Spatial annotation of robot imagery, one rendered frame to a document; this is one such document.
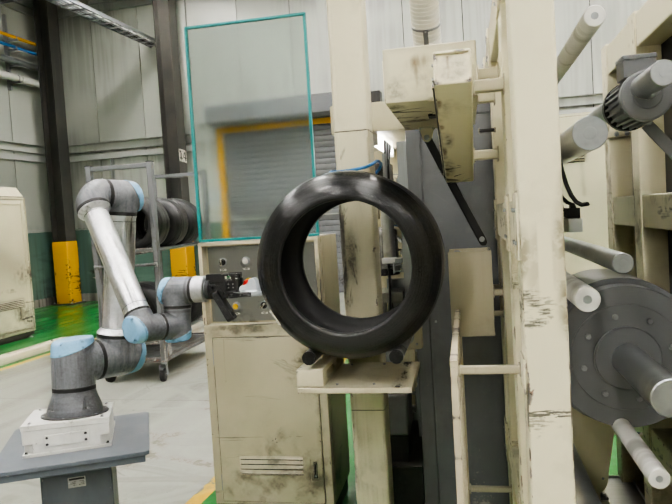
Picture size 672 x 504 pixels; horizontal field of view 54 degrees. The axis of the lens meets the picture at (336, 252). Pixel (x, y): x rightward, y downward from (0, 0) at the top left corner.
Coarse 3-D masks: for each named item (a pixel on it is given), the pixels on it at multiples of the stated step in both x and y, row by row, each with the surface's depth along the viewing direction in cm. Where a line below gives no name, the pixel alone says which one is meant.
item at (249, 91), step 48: (192, 48) 290; (240, 48) 286; (288, 48) 282; (192, 96) 292; (240, 96) 287; (288, 96) 283; (192, 144) 292; (240, 144) 289; (288, 144) 285; (240, 192) 290; (288, 192) 286
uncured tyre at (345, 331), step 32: (320, 192) 203; (352, 192) 201; (384, 192) 199; (288, 224) 205; (416, 224) 198; (288, 256) 235; (416, 256) 198; (288, 288) 233; (416, 288) 199; (288, 320) 207; (320, 320) 234; (352, 320) 232; (384, 320) 230; (416, 320) 201; (320, 352) 210; (352, 352) 205; (384, 352) 209
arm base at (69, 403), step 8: (56, 392) 232; (64, 392) 231; (72, 392) 232; (80, 392) 233; (88, 392) 235; (96, 392) 240; (56, 400) 232; (64, 400) 231; (72, 400) 231; (80, 400) 232; (88, 400) 234; (96, 400) 237; (48, 408) 233; (56, 408) 231; (64, 408) 230; (72, 408) 230; (80, 408) 231; (88, 408) 234; (96, 408) 236; (48, 416) 232; (56, 416) 230; (64, 416) 229; (72, 416) 230; (80, 416) 231
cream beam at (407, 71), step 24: (408, 48) 174; (432, 48) 173; (456, 48) 172; (384, 72) 176; (408, 72) 175; (432, 72) 173; (384, 96) 177; (408, 96) 175; (432, 96) 174; (408, 120) 210; (432, 120) 214
